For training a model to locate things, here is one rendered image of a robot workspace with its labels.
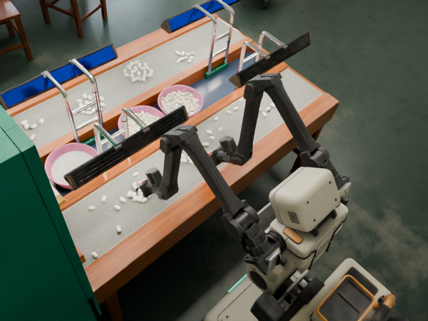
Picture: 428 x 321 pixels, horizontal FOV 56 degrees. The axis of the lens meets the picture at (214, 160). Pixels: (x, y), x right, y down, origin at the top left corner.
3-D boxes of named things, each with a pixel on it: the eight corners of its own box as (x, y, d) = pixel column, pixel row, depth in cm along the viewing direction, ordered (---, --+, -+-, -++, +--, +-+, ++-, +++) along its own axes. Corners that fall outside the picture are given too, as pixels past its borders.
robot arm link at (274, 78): (264, 71, 149) (278, 62, 155) (240, 85, 159) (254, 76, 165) (322, 172, 155) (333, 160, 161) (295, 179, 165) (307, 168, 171)
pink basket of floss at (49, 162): (107, 156, 219) (105, 146, 211) (95, 198, 203) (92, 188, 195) (57, 151, 217) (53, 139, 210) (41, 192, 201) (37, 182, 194)
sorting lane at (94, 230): (321, 95, 260) (323, 93, 259) (76, 276, 174) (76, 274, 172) (286, 70, 271) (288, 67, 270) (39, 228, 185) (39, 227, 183)
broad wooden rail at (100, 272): (329, 120, 267) (339, 100, 252) (97, 307, 181) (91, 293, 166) (315, 110, 272) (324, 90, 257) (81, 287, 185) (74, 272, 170)
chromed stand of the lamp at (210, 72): (228, 67, 273) (238, 9, 238) (206, 79, 264) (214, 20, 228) (209, 53, 280) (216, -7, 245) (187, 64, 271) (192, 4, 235)
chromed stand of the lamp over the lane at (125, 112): (153, 181, 212) (151, 126, 177) (121, 203, 203) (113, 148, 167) (130, 159, 219) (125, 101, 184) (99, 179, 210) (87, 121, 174)
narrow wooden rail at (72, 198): (284, 78, 277) (288, 65, 268) (43, 235, 190) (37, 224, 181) (278, 73, 279) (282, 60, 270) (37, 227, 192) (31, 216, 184)
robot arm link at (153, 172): (164, 200, 172) (178, 190, 176) (152, 178, 168) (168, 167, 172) (150, 196, 181) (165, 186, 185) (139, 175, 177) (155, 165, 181)
